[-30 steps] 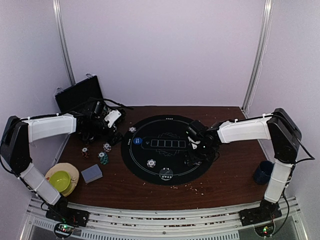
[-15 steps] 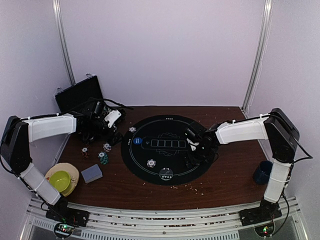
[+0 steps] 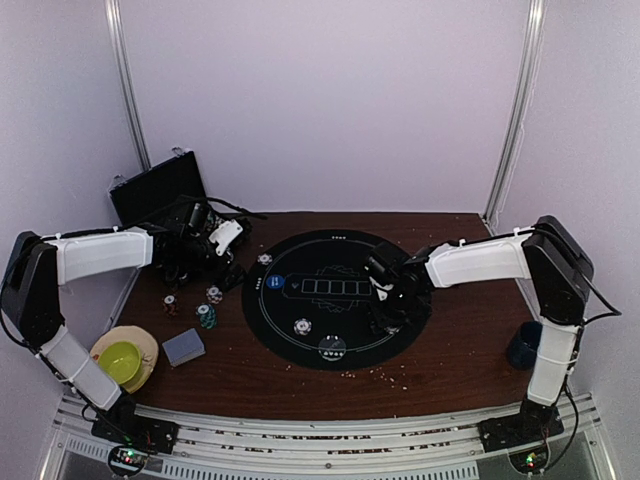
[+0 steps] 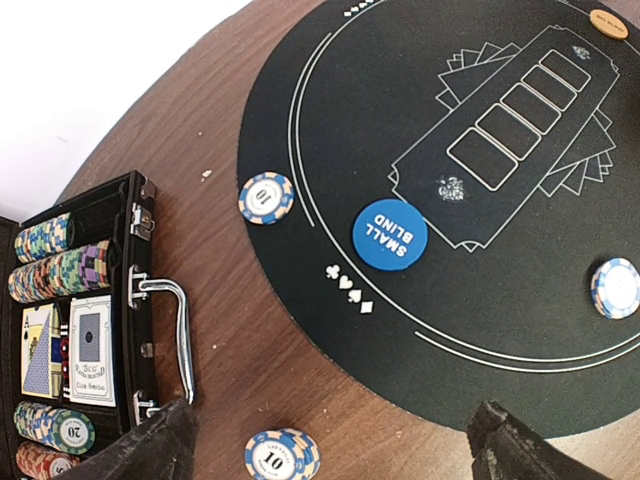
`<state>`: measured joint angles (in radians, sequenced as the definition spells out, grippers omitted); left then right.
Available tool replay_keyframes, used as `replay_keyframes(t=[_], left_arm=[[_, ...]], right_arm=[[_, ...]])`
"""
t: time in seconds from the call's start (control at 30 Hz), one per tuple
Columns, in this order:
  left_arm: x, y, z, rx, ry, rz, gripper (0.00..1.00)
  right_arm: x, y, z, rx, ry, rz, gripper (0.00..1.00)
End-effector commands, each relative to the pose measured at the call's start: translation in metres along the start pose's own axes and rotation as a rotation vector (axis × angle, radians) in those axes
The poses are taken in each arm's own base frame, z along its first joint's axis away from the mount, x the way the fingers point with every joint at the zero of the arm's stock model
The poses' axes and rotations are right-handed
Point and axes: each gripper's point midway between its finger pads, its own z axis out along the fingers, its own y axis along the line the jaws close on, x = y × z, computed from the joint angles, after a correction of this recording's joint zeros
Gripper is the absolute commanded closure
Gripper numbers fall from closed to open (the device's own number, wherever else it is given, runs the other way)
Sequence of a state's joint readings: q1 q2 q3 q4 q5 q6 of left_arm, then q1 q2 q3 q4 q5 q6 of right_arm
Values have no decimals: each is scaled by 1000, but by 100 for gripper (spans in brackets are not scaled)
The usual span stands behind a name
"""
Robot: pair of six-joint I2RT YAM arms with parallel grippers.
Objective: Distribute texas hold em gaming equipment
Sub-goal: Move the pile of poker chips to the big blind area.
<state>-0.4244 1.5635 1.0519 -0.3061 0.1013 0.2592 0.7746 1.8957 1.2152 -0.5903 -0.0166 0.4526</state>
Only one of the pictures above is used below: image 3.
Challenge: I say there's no clear dealer button disc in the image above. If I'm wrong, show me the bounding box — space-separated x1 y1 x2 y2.
318 335 347 362

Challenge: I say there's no blue small blind button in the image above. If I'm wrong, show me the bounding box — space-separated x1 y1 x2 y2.
265 274 285 290

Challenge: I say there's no right aluminium frame post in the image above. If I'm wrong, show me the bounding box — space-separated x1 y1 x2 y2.
482 0 547 231

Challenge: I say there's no left aluminium frame post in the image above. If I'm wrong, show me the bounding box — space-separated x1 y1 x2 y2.
104 0 151 171

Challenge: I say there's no beige plate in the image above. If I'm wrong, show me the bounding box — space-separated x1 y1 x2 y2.
90 326 159 394

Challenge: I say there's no red brown chip stack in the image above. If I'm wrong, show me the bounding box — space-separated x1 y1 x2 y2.
162 294 178 317

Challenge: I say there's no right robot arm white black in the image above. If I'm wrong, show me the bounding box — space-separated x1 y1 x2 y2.
364 215 594 442

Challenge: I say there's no black poker chip case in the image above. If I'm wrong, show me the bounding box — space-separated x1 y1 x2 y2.
108 146 251 289

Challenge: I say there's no aluminium front rail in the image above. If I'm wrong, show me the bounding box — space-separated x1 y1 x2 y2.
36 394 619 479

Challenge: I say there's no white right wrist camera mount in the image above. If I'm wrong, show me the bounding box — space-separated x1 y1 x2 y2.
369 274 395 302

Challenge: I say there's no white blue chip stack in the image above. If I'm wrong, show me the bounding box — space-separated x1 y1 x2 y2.
293 318 312 336

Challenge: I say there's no green chip stack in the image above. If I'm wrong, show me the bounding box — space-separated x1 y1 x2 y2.
196 303 217 330

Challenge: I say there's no blue ten chip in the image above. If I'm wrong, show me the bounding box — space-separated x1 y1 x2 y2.
257 253 273 265

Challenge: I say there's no aluminium frame post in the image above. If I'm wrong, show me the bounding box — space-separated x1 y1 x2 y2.
104 0 151 171
482 0 547 231

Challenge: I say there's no round black poker mat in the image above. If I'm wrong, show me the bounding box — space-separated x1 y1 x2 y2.
242 230 426 371

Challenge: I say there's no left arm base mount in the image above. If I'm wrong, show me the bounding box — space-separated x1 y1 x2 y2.
91 396 179 479

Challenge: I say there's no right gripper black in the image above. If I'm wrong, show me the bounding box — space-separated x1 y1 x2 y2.
363 287 421 335

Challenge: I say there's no green plastic bowl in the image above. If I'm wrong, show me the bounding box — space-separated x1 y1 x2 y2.
98 341 142 385

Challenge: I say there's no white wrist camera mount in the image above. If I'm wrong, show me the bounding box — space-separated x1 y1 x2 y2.
369 274 395 302
208 220 244 257

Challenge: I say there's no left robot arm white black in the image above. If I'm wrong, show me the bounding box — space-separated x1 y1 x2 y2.
1 196 253 444

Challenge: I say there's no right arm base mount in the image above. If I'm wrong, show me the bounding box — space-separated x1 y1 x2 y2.
478 400 564 475

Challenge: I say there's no dark blue mug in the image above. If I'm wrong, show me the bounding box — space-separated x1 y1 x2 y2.
505 321 542 371

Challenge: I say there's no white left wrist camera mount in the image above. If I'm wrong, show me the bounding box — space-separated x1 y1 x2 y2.
208 220 244 257

